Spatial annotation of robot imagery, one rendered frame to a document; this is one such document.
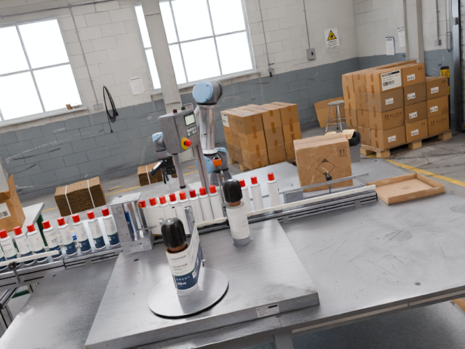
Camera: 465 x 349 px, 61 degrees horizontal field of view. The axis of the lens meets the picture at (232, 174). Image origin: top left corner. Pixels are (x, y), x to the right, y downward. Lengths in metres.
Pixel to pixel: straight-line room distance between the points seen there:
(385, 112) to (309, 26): 3.27
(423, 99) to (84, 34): 5.37
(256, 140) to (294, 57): 3.01
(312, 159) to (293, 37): 5.95
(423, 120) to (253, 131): 2.32
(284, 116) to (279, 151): 0.50
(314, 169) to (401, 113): 3.52
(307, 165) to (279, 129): 3.30
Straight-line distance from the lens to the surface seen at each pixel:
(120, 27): 7.42
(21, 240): 2.26
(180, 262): 1.46
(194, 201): 2.01
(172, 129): 1.96
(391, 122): 5.65
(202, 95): 2.23
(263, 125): 5.51
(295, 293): 1.43
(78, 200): 6.04
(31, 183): 7.73
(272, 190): 2.05
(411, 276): 1.59
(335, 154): 2.32
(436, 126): 6.17
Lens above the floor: 1.69
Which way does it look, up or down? 16 degrees down
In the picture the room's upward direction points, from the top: 11 degrees counter-clockwise
